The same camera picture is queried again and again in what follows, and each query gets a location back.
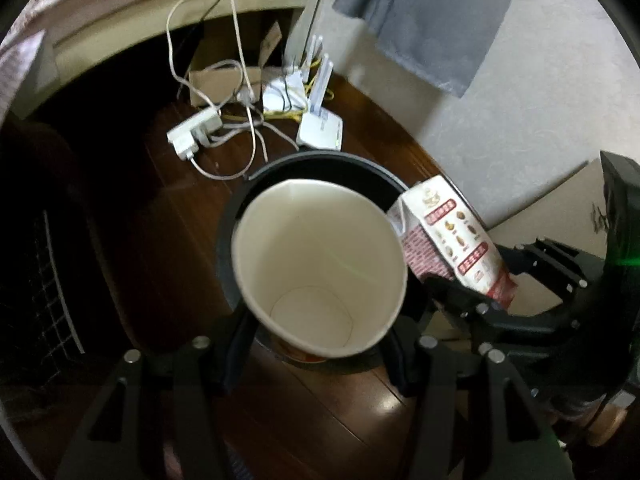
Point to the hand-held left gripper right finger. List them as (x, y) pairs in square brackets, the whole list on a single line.
[(400, 367)]

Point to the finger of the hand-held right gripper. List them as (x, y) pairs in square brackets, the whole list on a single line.
[(545, 260), (487, 327)]

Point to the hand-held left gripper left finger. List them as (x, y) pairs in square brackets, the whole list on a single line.
[(235, 365)]

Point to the red and white snack packet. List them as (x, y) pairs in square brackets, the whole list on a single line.
[(460, 240)]

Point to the black trash bin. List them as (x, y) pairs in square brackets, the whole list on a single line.
[(225, 260)]

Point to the white paper cup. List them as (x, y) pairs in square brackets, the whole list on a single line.
[(320, 260)]

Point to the person's right hand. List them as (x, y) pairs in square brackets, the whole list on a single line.
[(610, 425)]

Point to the white power strip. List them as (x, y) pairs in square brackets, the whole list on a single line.
[(192, 132)]

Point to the white router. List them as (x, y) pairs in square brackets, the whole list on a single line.
[(320, 130)]

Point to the grey hanging cloth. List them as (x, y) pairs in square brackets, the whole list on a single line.
[(430, 15)]

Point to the white charger bundle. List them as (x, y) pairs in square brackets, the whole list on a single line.
[(280, 95)]

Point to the cardboard box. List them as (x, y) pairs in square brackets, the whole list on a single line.
[(215, 85)]

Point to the checked cloth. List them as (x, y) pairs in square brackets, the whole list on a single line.
[(20, 60)]

